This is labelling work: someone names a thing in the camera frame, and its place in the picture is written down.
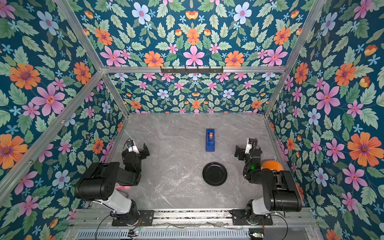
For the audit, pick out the aluminium mounting rail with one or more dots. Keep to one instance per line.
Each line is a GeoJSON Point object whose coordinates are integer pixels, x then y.
{"type": "Point", "coordinates": [193, 218]}

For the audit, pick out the pink plush toy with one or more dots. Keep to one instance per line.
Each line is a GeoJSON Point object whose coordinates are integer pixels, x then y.
{"type": "Point", "coordinates": [122, 188]}

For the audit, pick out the black dinner plate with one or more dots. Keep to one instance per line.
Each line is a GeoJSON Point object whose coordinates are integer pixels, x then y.
{"type": "Point", "coordinates": [215, 174]}

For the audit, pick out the blue tape dispenser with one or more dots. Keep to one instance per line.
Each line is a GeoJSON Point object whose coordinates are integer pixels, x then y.
{"type": "Point", "coordinates": [210, 140]}

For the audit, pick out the clear bubble wrap sheet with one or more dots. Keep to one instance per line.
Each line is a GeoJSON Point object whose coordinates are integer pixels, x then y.
{"type": "Point", "coordinates": [178, 169]}

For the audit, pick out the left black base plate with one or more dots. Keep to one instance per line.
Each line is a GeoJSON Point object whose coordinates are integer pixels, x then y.
{"type": "Point", "coordinates": [136, 218]}

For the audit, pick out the orange plush whale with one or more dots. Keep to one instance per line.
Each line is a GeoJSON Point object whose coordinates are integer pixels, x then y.
{"type": "Point", "coordinates": [272, 165]}

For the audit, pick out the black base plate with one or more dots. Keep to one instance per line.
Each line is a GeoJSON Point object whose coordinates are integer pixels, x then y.
{"type": "Point", "coordinates": [242, 217]}
{"type": "Point", "coordinates": [136, 218]}

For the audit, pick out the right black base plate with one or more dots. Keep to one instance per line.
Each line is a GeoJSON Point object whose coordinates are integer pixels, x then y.
{"type": "Point", "coordinates": [242, 217]}

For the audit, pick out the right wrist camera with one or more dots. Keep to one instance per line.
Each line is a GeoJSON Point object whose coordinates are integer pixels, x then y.
{"type": "Point", "coordinates": [251, 145]}

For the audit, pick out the white vented cable duct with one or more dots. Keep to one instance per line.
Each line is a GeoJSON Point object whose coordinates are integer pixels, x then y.
{"type": "Point", "coordinates": [164, 234]}

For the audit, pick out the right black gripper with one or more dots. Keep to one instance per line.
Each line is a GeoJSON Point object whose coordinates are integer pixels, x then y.
{"type": "Point", "coordinates": [240, 151]}

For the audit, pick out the black hook rail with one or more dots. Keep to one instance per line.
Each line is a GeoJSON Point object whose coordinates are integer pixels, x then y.
{"type": "Point", "coordinates": [191, 70]}

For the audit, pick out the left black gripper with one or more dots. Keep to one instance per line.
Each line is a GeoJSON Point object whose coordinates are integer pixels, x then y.
{"type": "Point", "coordinates": [143, 156]}

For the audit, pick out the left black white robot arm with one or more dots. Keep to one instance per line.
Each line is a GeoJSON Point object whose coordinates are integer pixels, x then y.
{"type": "Point", "coordinates": [100, 181]}

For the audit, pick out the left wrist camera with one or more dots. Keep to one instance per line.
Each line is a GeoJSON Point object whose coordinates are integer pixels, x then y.
{"type": "Point", "coordinates": [131, 146]}

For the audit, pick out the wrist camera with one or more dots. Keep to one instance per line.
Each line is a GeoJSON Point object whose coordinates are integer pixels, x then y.
{"type": "Point", "coordinates": [251, 145]}
{"type": "Point", "coordinates": [131, 146]}

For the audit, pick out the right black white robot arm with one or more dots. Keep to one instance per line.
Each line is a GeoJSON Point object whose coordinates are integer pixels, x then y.
{"type": "Point", "coordinates": [280, 192]}

